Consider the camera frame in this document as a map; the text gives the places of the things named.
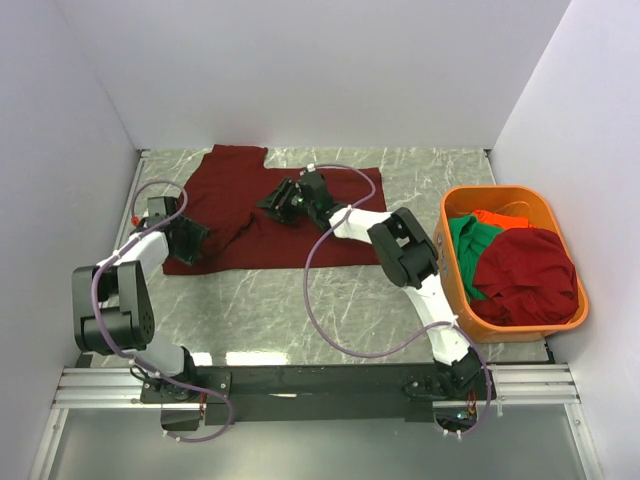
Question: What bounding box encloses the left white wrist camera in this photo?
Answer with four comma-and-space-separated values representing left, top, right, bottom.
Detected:
130, 211, 149, 234

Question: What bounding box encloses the green t-shirt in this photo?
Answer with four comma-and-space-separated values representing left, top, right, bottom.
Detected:
448, 214, 503, 301

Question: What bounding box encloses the orange plastic basket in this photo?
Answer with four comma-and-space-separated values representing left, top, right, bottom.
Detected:
433, 185, 588, 343

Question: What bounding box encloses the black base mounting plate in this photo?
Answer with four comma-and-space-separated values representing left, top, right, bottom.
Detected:
130, 363, 496, 432

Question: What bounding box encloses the red t-shirt in basket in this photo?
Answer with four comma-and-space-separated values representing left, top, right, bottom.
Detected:
471, 228, 579, 327

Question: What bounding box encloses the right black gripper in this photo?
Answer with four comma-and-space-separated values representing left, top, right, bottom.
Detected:
255, 177, 317, 227

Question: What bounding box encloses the dark red t-shirt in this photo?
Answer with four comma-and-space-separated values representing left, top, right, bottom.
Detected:
162, 145, 387, 276

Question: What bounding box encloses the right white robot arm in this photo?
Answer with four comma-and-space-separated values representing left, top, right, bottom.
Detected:
257, 164, 491, 399

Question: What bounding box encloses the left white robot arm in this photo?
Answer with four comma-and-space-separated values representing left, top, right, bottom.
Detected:
71, 196, 209, 402

